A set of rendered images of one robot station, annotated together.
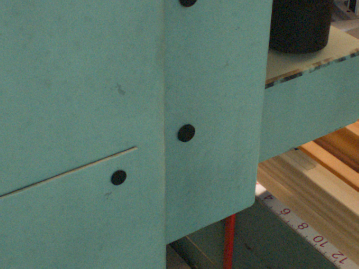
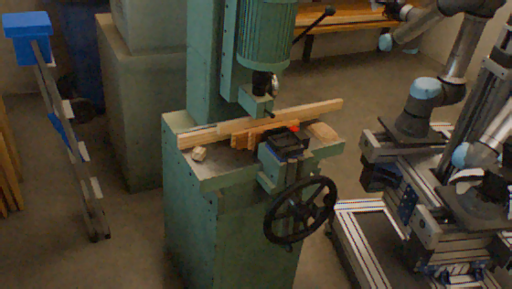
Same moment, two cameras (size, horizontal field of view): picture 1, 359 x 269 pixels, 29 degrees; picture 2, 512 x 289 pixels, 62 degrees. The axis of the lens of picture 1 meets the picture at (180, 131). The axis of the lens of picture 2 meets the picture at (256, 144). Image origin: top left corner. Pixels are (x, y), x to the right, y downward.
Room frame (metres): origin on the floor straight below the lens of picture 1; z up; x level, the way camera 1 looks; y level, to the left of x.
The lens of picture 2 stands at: (0.48, -1.40, 1.78)
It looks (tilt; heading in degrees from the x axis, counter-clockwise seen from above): 35 degrees down; 90
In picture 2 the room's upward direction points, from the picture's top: 7 degrees clockwise
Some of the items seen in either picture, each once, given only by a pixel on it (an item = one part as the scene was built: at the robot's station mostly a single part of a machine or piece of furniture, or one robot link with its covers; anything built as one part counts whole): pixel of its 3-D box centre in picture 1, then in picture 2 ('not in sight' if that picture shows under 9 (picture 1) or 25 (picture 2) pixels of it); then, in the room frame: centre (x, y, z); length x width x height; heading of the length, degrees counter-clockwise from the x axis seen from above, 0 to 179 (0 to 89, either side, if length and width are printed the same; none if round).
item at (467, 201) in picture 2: not in sight; (484, 194); (1.29, -0.23, 0.87); 0.15 x 0.15 x 0.10
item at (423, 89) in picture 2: not in sight; (424, 95); (1.16, 0.25, 0.98); 0.13 x 0.12 x 0.14; 30
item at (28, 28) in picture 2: not in sight; (65, 141); (-0.40, 0.14, 0.58); 0.27 x 0.25 x 1.16; 32
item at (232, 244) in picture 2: not in sight; (229, 218); (0.40, 0.01, 0.36); 0.58 x 0.45 x 0.71; 124
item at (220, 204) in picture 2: not in sight; (236, 147); (0.40, 0.02, 0.76); 0.57 x 0.45 x 0.09; 124
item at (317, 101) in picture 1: (266, 98); (255, 101); (0.46, -0.07, 1.03); 0.14 x 0.07 x 0.09; 124
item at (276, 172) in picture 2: not in sight; (284, 159); (0.58, -0.24, 0.92); 0.15 x 0.13 x 0.09; 34
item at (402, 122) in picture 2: not in sight; (414, 119); (1.16, 0.25, 0.87); 0.15 x 0.15 x 0.10
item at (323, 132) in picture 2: not in sight; (324, 130); (0.73, -0.01, 0.91); 0.12 x 0.09 x 0.03; 124
